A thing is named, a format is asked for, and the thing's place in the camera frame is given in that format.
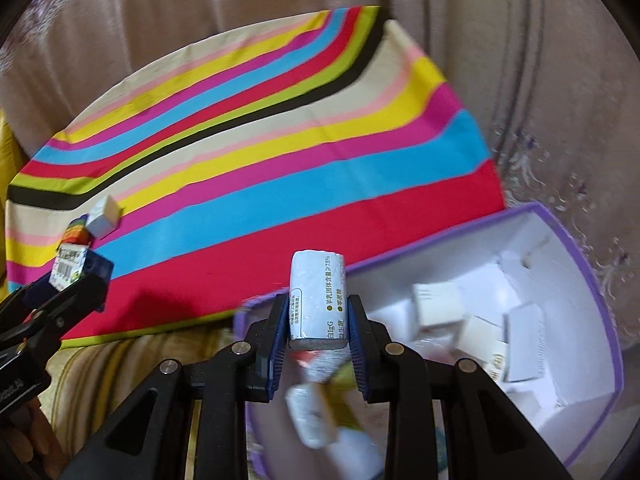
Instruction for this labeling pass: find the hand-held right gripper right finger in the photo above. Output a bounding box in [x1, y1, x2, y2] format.
[347, 294, 573, 480]

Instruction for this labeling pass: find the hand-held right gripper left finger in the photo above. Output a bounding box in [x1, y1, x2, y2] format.
[60, 294, 293, 480]

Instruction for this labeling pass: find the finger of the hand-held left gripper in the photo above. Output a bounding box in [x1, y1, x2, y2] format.
[0, 275, 56, 333]
[15, 272, 108, 351]

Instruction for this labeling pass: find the blue box with barcode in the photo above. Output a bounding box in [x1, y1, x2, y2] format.
[50, 242, 113, 293]

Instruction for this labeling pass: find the light blue packet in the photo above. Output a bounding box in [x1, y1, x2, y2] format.
[289, 249, 349, 352]

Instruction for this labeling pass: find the white box with flap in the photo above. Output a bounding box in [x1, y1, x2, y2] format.
[411, 282, 466, 341]

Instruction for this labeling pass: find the white square box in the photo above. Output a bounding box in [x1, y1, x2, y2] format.
[452, 314, 508, 381]

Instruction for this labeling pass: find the purple cardboard box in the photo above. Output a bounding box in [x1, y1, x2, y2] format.
[232, 203, 625, 480]

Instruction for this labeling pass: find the person's left hand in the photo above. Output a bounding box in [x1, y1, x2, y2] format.
[0, 397, 61, 480]

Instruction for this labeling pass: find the yellow green packet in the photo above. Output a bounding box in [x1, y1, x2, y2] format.
[327, 360, 366, 431]

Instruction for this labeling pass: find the white oblong packet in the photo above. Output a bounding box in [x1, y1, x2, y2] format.
[285, 384, 338, 450]

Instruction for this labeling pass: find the rainbow striped box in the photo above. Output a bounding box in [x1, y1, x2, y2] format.
[59, 215, 96, 248]

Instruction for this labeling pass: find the white bottle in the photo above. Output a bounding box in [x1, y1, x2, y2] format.
[325, 425, 388, 480]

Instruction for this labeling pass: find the small white cube box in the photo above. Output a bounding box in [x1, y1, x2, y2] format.
[85, 196, 123, 238]

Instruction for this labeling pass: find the rainbow striped cloth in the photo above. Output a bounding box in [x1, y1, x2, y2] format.
[5, 5, 507, 350]

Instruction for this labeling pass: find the lace trimmed cloth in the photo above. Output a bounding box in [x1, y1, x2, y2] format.
[0, 0, 116, 76]

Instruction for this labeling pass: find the beige satin fabric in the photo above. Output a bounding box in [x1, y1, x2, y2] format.
[0, 0, 640, 351]

